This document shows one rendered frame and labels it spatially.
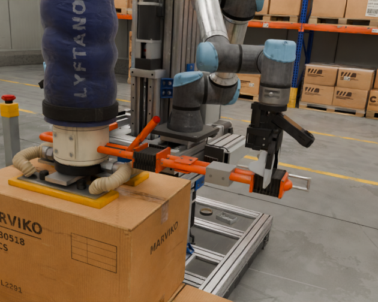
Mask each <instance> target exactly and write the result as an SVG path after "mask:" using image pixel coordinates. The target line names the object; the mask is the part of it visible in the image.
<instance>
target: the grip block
mask: <svg viewBox="0 0 378 302"><path fill-rule="evenodd" d="M170 150H171V147H166V146H159V145H156V144H149V146H148V143H144V144H142V145H140V146H138V147H136V148H134V149H133V161H132V168H136V169H140V170H145V171H150V172H153V173H154V172H155V173H159V172H160V171H162V170H164V169H165V168H167V167H164V166H161V165H160V159H161V158H163V159H166V156H167V155H170Z"/></svg>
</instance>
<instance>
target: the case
mask: <svg viewBox="0 0 378 302"><path fill-rule="evenodd" d="M144 172H147V173H149V178H147V179H146V180H144V181H143V182H142V183H140V184H138V185H137V186H128V185H124V184H122V185H121V186H118V188H115V189H114V190H113V191H117V192H119V197H118V198H117V199H115V200H113V201H112V202H111V203H108V204H107V205H106V206H104V207H103V208H101V209H96V208H93V207H89V206H85V205H82V204H78V203H74V202H71V201H67V200H63V199H60V198H56V197H51V196H49V195H44V194H41V193H38V192H34V191H30V190H27V189H23V188H18V187H16V186H11V185H9V184H8V179H10V178H13V177H16V176H18V175H20V174H23V173H22V172H21V171H19V170H18V169H17V168H15V167H14V165H11V166H8V167H5V168H2V169H0V302H168V300H169V299H170V298H171V296H172V295H173V294H174V292H175V291H176V290H177V288H178V287H179V286H180V284H181V283H182V282H183V280H184V275H185V259H186V250H187V234H188V217H189V208H190V192H191V180H187V179H182V178H179V177H173V176H168V175H164V174H159V173H153V172H150V171H144Z"/></svg>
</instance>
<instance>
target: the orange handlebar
mask: <svg viewBox="0 0 378 302"><path fill-rule="evenodd" d="M116 128H118V124H117V123H116V122H115V123H112V124H110V125H109V131H111V130H114V129H116ZM39 138H40V140H42V141H46V142H50V143H52V142H53V132H43V133H41V134H40V135H39ZM106 145H107V146H112V147H116V148H117V147H118V148H122V149H125V150H126V149H127V148H128V147H127V146H122V145H118V144H112V143H107V144H106ZM97 152H98V153H103V154H107V155H112V156H118V157H121V158H127V159H132V160H133V153H132V152H128V151H124V150H119V149H114V148H110V147H104V146H98V148H97ZM197 160H198V158H194V157H190V156H184V155H182V156H181V157H178V156H173V155H167V156H166V159H163V158H161V159H160V165H161V166H164V167H169V168H174V171H177V172H181V173H186V174H190V173H197V174H203V175H205V173H206V167H207V166H208V165H209V164H210V163H208V162H203V161H197ZM252 173H253V172H252V171H248V170H243V169H239V168H235V171H234V173H231V174H230V177H229V179H230V180H231V181H235V182H240V183H246V184H249V185H250V179H251V174H252ZM292 186H293V183H292V181H291V180H289V179H287V181H286V183H285V184H284V189H283V191H289V190H290V189H291V188H292Z"/></svg>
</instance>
